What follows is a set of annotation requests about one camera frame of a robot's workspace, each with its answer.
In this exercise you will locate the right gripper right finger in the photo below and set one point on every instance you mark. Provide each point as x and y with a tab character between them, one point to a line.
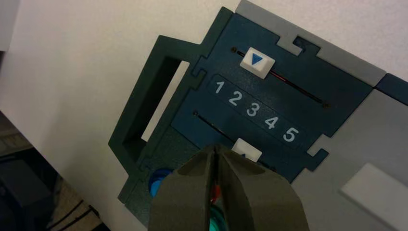
258	201

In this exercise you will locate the red round push button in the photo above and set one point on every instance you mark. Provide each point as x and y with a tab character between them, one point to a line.
216	193

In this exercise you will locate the white slider knob blue triangle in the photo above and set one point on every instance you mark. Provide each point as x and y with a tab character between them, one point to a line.
257	63

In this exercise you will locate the white rectangular label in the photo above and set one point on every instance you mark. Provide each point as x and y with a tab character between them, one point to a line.
379	194

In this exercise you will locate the dark teal grey control box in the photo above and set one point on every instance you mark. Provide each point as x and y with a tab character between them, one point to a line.
287	79

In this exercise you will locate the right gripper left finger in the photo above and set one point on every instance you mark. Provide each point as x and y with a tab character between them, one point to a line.
181	201

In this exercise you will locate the green round push button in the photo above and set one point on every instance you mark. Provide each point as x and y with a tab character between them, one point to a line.
216	220

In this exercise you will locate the blue round push button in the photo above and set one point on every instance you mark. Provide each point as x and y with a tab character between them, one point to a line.
157	183

